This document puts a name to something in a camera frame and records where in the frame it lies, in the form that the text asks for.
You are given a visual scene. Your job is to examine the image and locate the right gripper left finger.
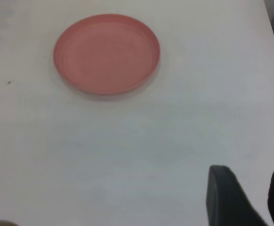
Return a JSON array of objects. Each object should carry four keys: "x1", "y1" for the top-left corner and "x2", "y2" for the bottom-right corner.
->
[{"x1": 206, "y1": 164, "x2": 270, "y2": 226}]

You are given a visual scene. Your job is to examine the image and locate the pink plate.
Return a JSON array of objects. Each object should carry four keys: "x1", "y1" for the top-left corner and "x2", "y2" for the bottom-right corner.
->
[{"x1": 53, "y1": 13, "x2": 161, "y2": 97}]

